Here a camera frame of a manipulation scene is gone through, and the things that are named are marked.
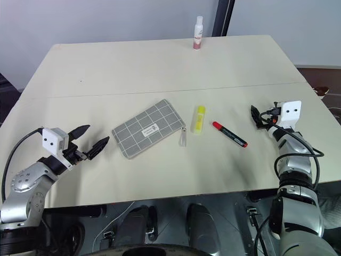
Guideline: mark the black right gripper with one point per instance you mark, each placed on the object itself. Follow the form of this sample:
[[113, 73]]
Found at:
[[269, 121]]

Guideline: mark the white pink spray bottle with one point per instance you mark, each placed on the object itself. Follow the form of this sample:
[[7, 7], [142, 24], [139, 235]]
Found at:
[[198, 34]]

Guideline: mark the grey checked pencil pouch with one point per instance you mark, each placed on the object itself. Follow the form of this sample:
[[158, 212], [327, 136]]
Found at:
[[145, 128]]

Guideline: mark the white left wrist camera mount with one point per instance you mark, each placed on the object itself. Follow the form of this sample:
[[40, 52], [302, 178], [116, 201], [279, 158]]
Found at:
[[52, 138]]

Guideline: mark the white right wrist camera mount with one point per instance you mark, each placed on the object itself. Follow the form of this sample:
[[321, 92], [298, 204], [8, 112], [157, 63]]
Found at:
[[290, 113]]

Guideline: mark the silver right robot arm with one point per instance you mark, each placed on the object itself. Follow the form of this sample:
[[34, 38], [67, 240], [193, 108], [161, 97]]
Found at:
[[295, 202]]

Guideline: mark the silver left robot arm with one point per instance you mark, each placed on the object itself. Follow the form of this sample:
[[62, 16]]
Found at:
[[26, 186]]

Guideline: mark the red and black marker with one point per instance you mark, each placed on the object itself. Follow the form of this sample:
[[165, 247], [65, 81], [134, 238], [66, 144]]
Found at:
[[230, 134]]

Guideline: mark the dark vertical post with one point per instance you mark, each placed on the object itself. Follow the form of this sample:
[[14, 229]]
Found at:
[[223, 17]]

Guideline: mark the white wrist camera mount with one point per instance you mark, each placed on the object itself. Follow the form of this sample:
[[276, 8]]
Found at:
[[52, 138], [290, 113]]

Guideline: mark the white brown small object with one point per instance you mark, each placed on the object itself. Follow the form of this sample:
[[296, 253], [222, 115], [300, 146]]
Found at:
[[321, 91]]

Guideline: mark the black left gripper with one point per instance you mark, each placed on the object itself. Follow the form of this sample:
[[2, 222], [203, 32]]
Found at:
[[73, 154]]

